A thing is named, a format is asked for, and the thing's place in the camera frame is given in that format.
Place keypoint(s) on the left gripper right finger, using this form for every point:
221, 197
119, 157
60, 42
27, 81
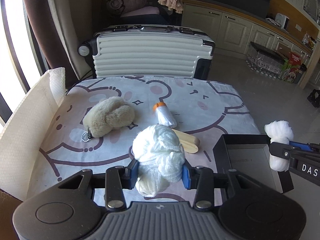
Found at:
200, 179

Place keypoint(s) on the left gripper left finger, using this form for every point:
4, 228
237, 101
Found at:
119, 178

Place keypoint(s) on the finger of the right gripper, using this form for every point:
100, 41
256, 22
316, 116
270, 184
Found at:
304, 147
279, 153

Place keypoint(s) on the white cloth bundle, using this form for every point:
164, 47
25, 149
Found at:
281, 132

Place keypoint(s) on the beige masking tape roll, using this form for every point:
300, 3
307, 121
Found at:
190, 143

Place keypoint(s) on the cream white yarn ball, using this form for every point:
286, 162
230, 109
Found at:
161, 158

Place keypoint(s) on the beige plush toy keychain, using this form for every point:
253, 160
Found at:
109, 114

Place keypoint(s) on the white roll with orange cap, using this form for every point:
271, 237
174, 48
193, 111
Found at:
164, 115

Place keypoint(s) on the black open box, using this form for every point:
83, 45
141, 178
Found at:
249, 154

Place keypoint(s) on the bear print bed sheet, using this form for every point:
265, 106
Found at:
204, 109

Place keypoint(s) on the red green snack carton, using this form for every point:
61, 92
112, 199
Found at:
291, 67

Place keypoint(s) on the black trash bin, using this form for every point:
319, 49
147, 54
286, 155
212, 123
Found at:
300, 73

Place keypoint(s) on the pack of water bottles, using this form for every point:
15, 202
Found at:
264, 60

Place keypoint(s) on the cream cabinet row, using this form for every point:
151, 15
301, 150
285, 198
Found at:
232, 30

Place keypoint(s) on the white appliance on counter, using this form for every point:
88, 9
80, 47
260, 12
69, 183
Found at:
282, 20

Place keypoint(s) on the white ribbed suitcase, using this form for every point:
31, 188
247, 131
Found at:
148, 49

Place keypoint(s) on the brown curtain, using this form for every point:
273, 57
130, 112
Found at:
47, 37

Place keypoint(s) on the pink bag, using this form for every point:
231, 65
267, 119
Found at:
128, 8

